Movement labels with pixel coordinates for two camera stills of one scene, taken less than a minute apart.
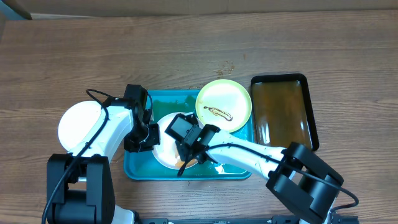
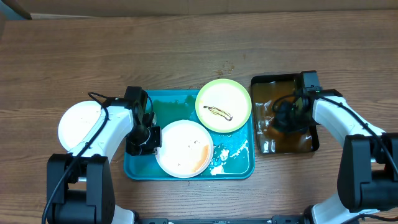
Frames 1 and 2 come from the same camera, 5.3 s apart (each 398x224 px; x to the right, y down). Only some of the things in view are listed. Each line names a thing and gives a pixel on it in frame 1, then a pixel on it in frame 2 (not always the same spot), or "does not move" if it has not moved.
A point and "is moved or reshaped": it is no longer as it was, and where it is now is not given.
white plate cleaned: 76,122 does not move
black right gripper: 185,149 -> 280,120
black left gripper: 132,147 does not move
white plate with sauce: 166,154 is moved or reshaped
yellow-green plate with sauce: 224,103 does not move
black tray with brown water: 282,111 does not move
